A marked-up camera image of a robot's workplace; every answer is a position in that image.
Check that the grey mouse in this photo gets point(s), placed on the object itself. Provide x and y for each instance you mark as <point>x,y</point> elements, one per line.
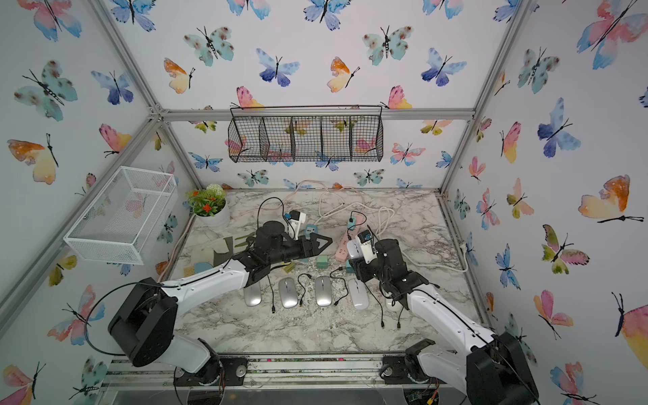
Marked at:
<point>288,293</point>

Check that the white mouse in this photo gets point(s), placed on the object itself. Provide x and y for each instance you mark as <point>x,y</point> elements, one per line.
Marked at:
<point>358,294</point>

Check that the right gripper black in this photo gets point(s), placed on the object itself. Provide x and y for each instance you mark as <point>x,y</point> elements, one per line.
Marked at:
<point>359,269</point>

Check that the blue yellow dustpan brush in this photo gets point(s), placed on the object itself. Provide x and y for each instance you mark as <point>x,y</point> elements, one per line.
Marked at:
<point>196,268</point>

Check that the lavender mouse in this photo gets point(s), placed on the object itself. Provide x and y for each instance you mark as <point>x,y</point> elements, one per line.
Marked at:
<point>354,250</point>

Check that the potted plant white pot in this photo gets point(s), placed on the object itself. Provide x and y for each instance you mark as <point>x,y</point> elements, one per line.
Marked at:
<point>210,207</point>

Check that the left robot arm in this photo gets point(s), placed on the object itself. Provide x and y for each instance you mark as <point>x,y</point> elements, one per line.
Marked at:
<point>144,325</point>

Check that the white mesh wall basket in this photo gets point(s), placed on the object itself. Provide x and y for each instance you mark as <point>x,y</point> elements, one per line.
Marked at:
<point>125,218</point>

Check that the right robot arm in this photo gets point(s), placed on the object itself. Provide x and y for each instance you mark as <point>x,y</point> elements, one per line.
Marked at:
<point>487,368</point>

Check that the black wire wall basket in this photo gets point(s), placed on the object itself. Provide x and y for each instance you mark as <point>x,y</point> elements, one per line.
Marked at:
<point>306,134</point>

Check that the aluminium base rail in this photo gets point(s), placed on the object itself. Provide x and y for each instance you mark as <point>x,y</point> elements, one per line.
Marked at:
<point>277,371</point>

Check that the silver mouse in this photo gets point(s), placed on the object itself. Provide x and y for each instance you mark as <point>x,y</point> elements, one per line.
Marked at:
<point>253,295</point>
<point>323,291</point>

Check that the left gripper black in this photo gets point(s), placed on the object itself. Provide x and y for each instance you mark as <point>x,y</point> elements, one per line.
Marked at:
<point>311,246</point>

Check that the pink power strip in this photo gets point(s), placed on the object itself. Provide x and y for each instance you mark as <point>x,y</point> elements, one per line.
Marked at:
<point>353,227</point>

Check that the blue power strip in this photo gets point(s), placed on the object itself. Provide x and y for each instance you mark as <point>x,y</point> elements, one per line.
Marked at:
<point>310,229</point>

